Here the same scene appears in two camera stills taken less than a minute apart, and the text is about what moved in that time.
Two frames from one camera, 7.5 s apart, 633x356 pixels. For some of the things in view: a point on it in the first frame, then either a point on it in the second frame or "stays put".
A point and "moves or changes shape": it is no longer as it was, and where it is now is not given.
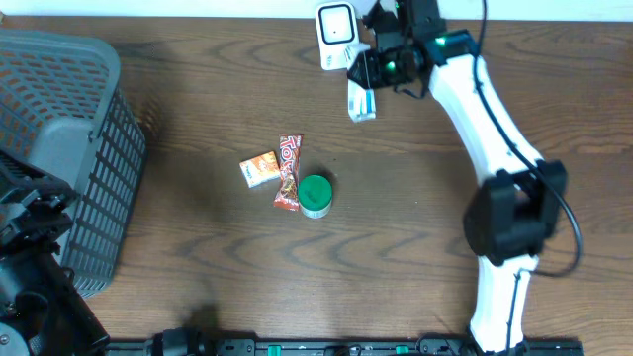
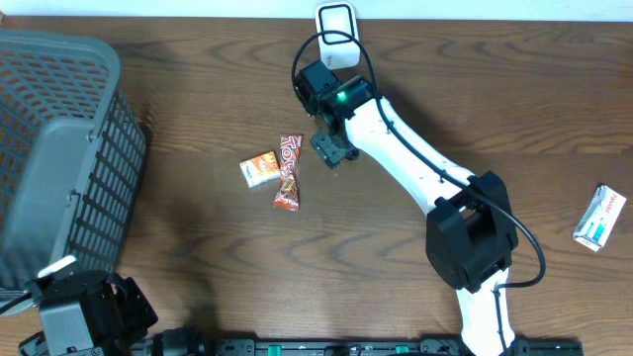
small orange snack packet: [261, 169] stays put
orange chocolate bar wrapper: [289, 158] stays put
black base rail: [347, 346] stays put
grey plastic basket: [64, 113] stays put
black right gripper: [370, 70] → [327, 149]
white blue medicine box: [361, 102] moves or changes shape
